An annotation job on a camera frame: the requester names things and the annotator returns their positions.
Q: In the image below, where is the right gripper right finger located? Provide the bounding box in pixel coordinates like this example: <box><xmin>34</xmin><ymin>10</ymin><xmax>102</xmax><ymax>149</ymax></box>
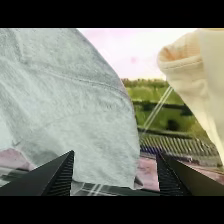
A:
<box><xmin>156</xmin><ymin>153</ymin><xmax>224</xmax><ymax>197</ymax></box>

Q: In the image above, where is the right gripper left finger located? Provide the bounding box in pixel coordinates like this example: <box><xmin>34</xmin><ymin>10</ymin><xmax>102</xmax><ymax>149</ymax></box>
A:
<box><xmin>0</xmin><ymin>149</ymin><xmax>75</xmax><ymax>197</ymax></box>

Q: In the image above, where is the grey T-shirt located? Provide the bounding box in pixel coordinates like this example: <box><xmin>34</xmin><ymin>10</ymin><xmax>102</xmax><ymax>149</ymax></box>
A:
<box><xmin>0</xmin><ymin>28</ymin><xmax>141</xmax><ymax>192</ymax></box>

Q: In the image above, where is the beige garment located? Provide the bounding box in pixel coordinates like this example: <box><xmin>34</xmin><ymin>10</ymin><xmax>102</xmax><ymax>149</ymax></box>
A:
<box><xmin>156</xmin><ymin>28</ymin><xmax>224</xmax><ymax>165</ymax></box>

